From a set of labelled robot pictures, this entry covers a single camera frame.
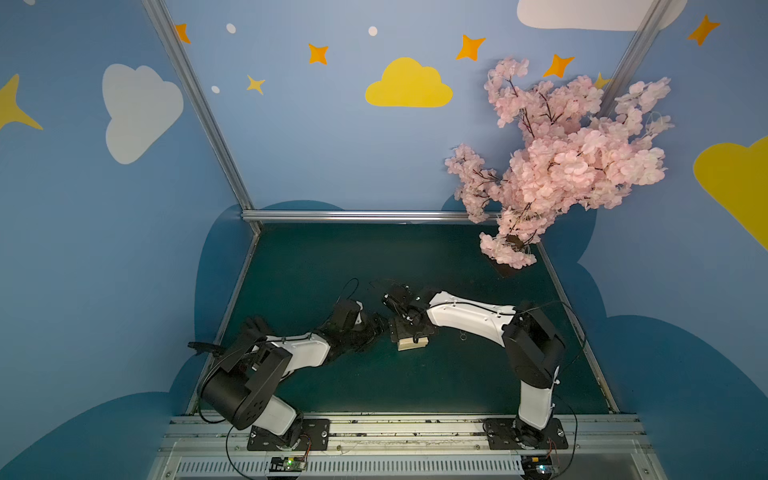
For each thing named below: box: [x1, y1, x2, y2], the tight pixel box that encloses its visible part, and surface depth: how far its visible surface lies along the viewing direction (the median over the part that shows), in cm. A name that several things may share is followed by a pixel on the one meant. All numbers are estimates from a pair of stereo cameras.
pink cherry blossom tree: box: [446, 57, 673, 268], surface depth 73 cm
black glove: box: [234, 316, 269, 351], surface depth 93 cm
